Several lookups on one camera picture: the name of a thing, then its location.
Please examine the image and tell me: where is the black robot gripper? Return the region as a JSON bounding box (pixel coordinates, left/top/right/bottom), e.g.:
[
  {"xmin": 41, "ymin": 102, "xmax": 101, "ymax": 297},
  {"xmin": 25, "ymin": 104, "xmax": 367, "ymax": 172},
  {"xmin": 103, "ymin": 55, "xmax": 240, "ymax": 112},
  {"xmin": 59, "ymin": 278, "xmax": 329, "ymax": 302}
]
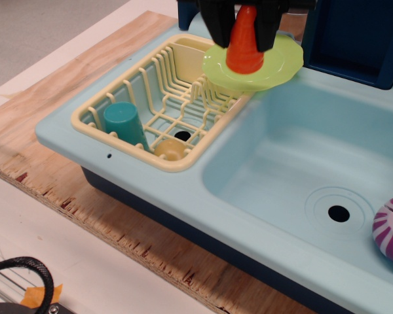
[{"xmin": 196, "ymin": 0, "xmax": 317, "ymax": 52}]

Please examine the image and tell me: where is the orange toy carrot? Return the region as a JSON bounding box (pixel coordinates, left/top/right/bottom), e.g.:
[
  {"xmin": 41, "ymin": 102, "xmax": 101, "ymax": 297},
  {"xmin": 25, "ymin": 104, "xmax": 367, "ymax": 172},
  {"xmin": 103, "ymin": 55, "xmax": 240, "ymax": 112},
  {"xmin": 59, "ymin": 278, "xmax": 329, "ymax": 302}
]
[{"xmin": 226, "ymin": 5, "xmax": 264, "ymax": 75}]

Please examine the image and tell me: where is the light green plastic plate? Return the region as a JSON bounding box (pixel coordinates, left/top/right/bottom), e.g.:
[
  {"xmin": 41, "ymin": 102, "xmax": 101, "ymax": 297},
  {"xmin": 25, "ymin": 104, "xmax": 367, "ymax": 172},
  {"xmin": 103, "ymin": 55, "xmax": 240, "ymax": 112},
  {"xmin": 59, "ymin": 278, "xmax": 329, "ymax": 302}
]
[{"xmin": 202, "ymin": 33, "xmax": 303, "ymax": 92}]

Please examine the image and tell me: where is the cream plastic dish rack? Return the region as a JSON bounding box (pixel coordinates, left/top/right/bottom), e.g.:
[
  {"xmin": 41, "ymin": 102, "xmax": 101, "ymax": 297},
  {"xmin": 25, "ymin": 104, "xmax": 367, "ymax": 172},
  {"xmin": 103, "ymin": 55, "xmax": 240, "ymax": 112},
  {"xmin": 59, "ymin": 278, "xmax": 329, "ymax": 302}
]
[{"xmin": 71, "ymin": 34, "xmax": 250, "ymax": 172}]

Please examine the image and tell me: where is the small yellow toy bowl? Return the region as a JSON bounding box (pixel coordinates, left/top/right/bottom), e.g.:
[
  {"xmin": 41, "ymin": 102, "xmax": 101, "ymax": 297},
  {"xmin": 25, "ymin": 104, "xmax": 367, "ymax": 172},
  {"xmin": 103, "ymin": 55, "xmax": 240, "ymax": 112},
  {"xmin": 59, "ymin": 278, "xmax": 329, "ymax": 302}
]
[{"xmin": 154, "ymin": 139, "xmax": 186, "ymax": 161}]

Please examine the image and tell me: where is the teal plastic cup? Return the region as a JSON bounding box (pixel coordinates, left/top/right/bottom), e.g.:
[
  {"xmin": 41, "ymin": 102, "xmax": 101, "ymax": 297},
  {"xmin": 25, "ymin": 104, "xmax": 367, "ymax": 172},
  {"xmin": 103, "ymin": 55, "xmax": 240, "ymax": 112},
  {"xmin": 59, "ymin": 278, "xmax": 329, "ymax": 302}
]
[{"xmin": 103, "ymin": 101, "xmax": 149, "ymax": 150}]

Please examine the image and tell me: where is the light blue toy sink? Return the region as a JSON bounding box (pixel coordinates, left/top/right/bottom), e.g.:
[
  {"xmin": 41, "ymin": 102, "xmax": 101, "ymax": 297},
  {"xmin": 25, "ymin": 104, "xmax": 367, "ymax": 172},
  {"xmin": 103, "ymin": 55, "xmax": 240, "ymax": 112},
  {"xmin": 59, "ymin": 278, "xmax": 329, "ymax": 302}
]
[{"xmin": 36, "ymin": 27, "xmax": 393, "ymax": 313}]

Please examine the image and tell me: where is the plywood base board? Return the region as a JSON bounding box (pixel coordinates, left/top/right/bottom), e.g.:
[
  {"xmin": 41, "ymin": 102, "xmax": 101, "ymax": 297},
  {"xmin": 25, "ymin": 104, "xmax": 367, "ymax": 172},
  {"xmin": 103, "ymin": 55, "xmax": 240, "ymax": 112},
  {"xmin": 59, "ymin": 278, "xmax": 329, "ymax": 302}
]
[{"xmin": 0, "ymin": 10, "xmax": 309, "ymax": 313}]

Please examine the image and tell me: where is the yellow tape piece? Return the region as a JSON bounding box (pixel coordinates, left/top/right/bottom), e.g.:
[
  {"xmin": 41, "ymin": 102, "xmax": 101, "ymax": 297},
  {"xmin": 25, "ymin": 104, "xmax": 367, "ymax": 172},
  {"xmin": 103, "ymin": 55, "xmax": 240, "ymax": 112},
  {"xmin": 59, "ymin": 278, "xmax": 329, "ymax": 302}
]
[{"xmin": 20, "ymin": 284, "xmax": 63, "ymax": 309}]

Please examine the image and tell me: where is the black device with screw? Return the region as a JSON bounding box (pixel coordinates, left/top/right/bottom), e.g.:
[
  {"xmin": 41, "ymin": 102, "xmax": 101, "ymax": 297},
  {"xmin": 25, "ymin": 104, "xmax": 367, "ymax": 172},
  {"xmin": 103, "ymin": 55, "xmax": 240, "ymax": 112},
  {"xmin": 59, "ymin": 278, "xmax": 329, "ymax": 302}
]
[{"xmin": 0, "ymin": 303, "xmax": 71, "ymax": 314}]

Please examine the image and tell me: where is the black braided cable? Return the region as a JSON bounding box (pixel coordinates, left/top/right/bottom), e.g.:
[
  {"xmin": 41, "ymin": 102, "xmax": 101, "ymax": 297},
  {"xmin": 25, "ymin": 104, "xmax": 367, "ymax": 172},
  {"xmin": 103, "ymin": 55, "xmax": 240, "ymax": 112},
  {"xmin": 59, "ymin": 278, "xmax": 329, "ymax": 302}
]
[{"xmin": 0, "ymin": 256, "xmax": 55, "ymax": 314}]

